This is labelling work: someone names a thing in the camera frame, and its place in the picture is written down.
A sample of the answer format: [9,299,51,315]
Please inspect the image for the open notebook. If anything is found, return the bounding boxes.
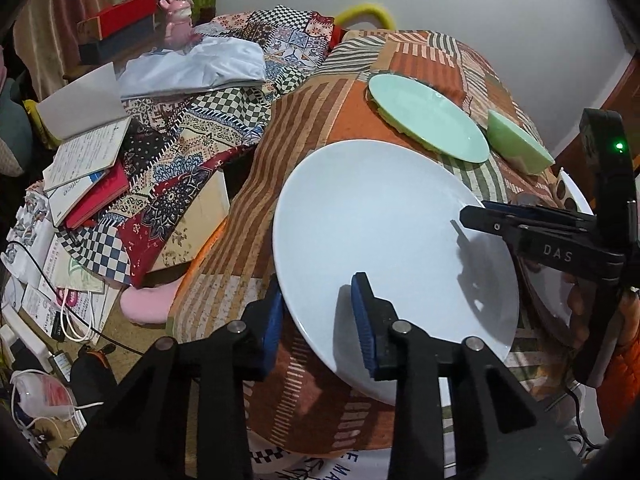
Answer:
[37,62,133,191]

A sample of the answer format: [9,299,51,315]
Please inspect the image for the red book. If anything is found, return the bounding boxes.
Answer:
[65,162,132,229]

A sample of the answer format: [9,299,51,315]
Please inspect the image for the white booklet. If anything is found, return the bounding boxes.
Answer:
[47,170,111,226]

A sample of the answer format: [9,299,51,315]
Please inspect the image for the person's right hand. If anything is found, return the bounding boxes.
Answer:
[565,270,640,356]

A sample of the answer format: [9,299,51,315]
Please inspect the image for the beige floral box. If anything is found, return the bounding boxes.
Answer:
[150,170,231,273]

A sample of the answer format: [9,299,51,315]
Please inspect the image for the pile of papers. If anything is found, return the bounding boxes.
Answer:
[0,200,116,346]

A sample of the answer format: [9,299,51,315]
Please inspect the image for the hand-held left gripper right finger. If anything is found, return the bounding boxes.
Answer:
[350,272,583,480]

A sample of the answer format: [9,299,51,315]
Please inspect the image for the white plastic bag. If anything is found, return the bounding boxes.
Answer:
[10,370,76,418]

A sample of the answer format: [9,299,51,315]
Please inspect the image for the white bowl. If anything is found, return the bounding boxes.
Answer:
[520,170,596,331]

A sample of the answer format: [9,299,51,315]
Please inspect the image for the patchwork quilt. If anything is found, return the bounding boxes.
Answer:
[55,5,336,291]

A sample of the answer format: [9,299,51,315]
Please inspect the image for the white power strip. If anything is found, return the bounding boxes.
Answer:
[0,325,51,371]

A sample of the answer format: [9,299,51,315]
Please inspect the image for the large white plate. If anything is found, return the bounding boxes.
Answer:
[272,139,521,406]

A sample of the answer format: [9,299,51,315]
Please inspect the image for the green bowl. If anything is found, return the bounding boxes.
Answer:
[486,109,556,176]

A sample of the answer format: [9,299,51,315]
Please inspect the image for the teal cushion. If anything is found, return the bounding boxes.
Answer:
[0,77,33,176]

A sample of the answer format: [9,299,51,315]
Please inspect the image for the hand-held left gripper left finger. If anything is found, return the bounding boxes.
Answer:
[57,280,286,480]

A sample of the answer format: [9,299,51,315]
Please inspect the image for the dark blue box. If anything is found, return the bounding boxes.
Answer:
[77,15,166,63]

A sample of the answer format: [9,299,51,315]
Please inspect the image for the yellow curved tube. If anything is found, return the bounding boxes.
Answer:
[334,4,396,30]

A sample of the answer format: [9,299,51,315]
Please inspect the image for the pink toy figure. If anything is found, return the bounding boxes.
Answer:
[159,0,196,48]

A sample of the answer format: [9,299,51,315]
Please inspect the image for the striped curtain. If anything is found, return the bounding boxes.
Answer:
[12,0,126,101]

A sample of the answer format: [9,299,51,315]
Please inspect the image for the white printed cloth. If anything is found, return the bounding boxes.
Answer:
[247,430,401,480]

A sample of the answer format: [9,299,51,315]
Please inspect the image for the red box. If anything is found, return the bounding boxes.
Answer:
[77,0,161,41]

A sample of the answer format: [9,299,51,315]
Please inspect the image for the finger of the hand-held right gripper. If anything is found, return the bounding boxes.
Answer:
[481,199,598,222]
[459,204,598,247]

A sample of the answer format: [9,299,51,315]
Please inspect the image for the light blue cloth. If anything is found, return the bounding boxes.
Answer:
[120,35,267,101]

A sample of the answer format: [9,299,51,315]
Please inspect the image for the white charging cable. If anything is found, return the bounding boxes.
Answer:
[56,287,101,343]

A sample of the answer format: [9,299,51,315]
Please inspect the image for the green plate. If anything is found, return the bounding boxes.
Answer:
[367,74,491,163]

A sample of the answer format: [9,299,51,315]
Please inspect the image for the orange striped blanket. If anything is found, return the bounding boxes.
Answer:
[167,30,601,461]

